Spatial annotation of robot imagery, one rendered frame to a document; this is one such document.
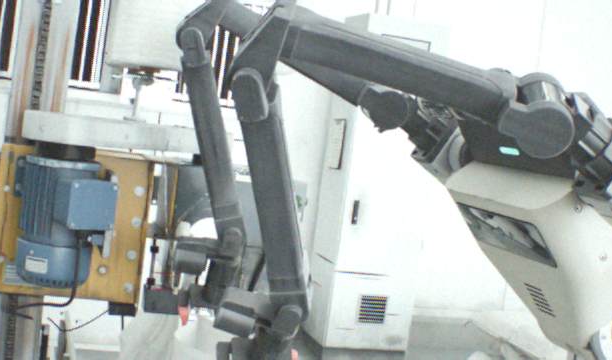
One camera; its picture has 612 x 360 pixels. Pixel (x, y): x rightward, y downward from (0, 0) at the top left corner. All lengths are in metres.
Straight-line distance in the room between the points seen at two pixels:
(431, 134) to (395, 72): 0.60
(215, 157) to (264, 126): 0.52
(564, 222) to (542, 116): 0.26
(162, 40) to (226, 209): 0.34
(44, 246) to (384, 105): 0.69
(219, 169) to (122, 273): 0.41
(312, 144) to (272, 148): 5.03
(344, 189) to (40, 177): 4.08
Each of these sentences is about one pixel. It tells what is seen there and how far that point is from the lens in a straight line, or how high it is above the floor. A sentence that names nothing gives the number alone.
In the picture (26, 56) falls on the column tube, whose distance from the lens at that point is 2.08.
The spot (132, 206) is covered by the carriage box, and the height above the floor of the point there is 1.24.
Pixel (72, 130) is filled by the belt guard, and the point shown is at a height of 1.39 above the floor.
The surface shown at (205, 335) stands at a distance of 2.01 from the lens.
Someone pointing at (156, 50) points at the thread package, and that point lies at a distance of 1.84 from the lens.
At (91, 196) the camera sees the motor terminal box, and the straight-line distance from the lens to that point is 1.78.
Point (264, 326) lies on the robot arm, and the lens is 1.47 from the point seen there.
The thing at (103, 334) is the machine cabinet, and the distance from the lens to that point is 4.92.
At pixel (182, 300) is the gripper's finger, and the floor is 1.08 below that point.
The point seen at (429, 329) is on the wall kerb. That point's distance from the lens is 6.77.
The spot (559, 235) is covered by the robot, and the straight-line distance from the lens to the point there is 1.44.
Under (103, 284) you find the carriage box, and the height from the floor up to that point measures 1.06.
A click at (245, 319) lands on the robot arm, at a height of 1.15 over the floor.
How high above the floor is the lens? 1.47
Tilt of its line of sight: 3 degrees down
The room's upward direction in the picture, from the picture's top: 8 degrees clockwise
